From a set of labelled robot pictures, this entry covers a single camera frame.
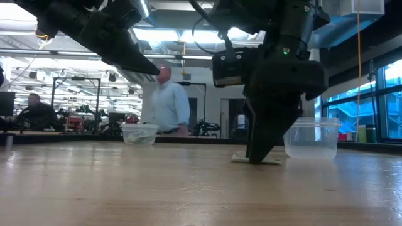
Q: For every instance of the black rig frame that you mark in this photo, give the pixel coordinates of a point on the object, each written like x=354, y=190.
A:
x=194, y=83
x=75, y=79

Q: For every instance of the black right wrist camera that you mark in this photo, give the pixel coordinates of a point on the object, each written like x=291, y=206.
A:
x=230, y=69

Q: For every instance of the clear plastic container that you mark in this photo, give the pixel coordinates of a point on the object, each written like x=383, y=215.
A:
x=314, y=138
x=139, y=128

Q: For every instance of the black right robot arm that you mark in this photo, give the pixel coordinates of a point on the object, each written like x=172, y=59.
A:
x=276, y=19

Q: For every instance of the person at desk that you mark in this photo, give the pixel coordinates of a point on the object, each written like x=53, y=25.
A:
x=36, y=113

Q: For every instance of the standing person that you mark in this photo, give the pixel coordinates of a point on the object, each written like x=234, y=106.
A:
x=171, y=103

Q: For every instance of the black tripod stand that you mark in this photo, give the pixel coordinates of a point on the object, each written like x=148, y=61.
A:
x=373, y=100

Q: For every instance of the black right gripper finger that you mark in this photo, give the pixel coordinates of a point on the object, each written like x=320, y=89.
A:
x=248, y=125
x=270, y=125

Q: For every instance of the black aluminium table frame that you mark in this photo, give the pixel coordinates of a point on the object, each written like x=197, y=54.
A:
x=204, y=140

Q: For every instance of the black computer monitor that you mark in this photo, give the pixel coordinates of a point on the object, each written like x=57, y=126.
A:
x=7, y=103

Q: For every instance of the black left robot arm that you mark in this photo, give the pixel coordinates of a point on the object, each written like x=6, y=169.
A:
x=63, y=15

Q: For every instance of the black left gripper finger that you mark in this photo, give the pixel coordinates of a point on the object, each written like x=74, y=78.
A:
x=132, y=59

